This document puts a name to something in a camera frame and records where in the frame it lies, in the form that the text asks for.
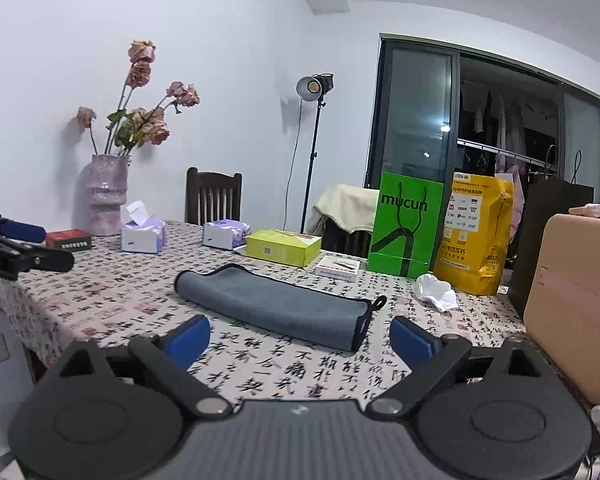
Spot hanging clothes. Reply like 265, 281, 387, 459
460, 85, 531, 176

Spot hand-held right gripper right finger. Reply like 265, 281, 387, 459
366, 316, 556, 421

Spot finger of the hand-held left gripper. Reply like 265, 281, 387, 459
0, 228, 76, 273
0, 212, 47, 243

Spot yellow-green box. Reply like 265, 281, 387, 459
245, 229, 323, 267

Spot brown cardboard box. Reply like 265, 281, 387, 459
523, 213, 600, 406

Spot green paper bag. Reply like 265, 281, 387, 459
367, 172, 443, 279

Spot studio light on stand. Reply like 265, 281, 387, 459
295, 73, 335, 235

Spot dark wooden chair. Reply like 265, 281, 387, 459
185, 167, 243, 227

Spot metal clothes rail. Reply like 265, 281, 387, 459
456, 139, 556, 167

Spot red box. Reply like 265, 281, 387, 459
45, 229, 92, 251

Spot crumpled white tissue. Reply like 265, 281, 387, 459
412, 274, 460, 312

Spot grey towel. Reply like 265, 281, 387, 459
174, 263, 387, 353

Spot yellow paper bag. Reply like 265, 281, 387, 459
432, 172, 515, 297

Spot small white box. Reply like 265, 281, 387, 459
313, 254, 361, 281

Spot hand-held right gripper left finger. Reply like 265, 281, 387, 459
44, 314, 233, 422

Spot black paper bag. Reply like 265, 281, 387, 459
507, 149, 595, 321

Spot dried pink roses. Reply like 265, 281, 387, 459
76, 39, 201, 157

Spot pink textured vase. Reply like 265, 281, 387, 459
82, 154, 132, 237

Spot purple tissue pack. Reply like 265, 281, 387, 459
120, 200, 167, 254
202, 219, 252, 251

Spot black framed sliding glass door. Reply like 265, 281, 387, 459
364, 32, 600, 241

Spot cream cloth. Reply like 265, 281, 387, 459
314, 184, 381, 235

